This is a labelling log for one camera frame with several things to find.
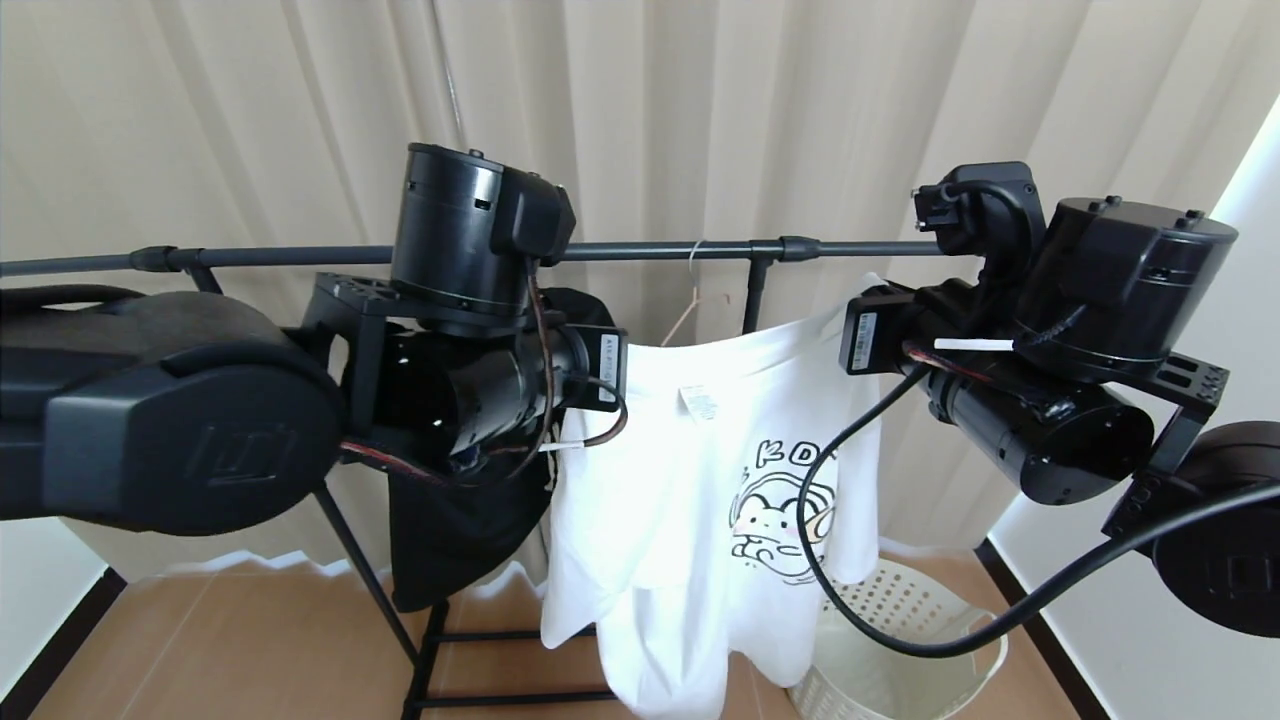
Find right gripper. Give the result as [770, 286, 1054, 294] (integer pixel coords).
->
[840, 280, 1159, 506]

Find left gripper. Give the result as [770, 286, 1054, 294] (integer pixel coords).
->
[375, 325, 629, 481]

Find black shorts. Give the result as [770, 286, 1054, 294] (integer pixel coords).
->
[388, 288, 616, 613]

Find white printed T-shirt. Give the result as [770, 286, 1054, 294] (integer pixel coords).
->
[540, 272, 886, 720]

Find pink clothes hanger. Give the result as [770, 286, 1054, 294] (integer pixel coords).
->
[660, 240, 706, 348]

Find white laundry basket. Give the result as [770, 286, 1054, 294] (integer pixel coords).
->
[788, 558, 1009, 720]

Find black clothes rack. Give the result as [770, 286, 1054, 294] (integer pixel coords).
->
[0, 237, 986, 720]

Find beige curtain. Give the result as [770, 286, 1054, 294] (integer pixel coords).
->
[0, 0, 1280, 601]

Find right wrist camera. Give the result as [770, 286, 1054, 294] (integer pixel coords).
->
[912, 162, 1046, 286]

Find black cable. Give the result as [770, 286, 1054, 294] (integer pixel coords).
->
[797, 365, 1280, 659]

